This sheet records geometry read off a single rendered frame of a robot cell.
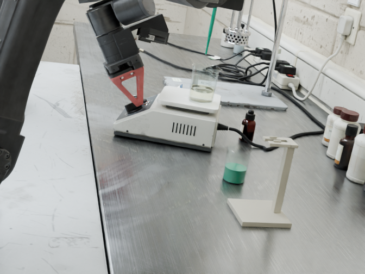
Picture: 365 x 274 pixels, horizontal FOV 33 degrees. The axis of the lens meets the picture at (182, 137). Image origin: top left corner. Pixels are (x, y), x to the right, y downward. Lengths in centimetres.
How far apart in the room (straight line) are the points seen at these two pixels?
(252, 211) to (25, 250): 36
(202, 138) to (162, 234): 36
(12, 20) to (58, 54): 291
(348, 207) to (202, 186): 25
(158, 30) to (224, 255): 52
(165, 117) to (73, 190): 30
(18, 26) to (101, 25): 47
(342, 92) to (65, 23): 227
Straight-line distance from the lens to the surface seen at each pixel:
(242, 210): 97
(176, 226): 90
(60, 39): 363
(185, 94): 125
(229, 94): 163
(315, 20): 193
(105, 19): 119
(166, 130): 120
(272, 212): 99
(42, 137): 118
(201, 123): 119
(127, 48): 119
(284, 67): 186
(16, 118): 75
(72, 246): 82
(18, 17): 74
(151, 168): 109
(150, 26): 121
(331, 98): 167
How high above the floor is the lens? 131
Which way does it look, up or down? 19 degrees down
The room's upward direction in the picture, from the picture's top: 9 degrees clockwise
